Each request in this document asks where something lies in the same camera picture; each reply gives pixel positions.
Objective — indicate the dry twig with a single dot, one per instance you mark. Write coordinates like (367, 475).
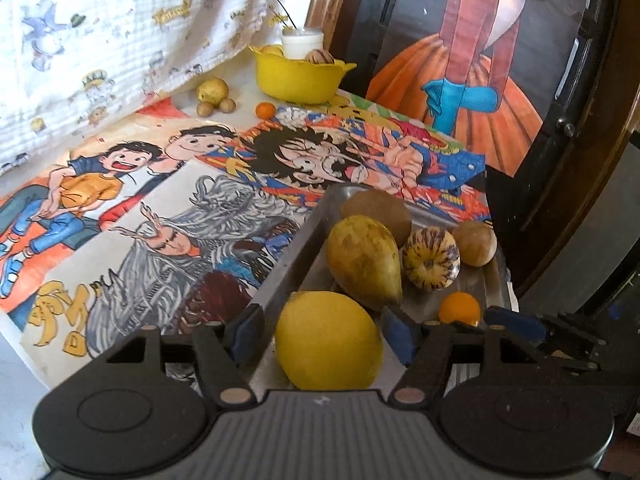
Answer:
(285, 12)

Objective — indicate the wooden door frame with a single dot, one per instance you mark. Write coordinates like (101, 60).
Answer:
(330, 10)

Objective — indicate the dark door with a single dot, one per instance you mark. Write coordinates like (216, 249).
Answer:
(390, 20)

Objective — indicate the yellow fruit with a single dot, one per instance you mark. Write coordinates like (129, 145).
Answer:
(272, 50)

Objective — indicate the white jar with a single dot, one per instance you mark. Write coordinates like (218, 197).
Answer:
(301, 42)

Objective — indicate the small orange kumquat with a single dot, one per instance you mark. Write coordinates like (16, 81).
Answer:
(265, 109)
(459, 308)

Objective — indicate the grey-haired figure poster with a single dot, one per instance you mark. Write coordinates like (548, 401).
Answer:
(210, 240)

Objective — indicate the striped pepino melon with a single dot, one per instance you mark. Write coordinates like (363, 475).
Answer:
(431, 259)

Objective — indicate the yellow lemon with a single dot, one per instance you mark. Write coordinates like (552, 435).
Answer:
(327, 340)

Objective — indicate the round brown fruit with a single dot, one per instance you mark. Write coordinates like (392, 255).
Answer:
(475, 243)

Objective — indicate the wall poster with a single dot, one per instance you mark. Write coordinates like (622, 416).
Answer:
(475, 60)

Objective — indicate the colourful anime poster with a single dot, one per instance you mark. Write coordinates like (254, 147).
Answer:
(310, 160)

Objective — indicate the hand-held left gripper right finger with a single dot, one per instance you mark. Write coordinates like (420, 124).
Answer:
(400, 335)

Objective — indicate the metal tray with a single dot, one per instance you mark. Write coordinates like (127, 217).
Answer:
(482, 285)

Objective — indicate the brown kiwi fruit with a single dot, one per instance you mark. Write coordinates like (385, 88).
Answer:
(376, 212)

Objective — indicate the printed blanket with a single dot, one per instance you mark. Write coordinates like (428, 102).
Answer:
(100, 35)

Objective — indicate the yellow plastic bowl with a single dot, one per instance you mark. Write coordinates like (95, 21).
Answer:
(295, 80)

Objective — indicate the door knob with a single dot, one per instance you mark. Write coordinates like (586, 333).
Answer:
(567, 127)

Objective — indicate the spotted yellow pear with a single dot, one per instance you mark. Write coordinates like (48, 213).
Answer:
(365, 260)

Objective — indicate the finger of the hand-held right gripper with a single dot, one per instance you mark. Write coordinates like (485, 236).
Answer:
(515, 322)

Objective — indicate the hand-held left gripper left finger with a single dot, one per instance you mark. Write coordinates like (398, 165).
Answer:
(245, 335)

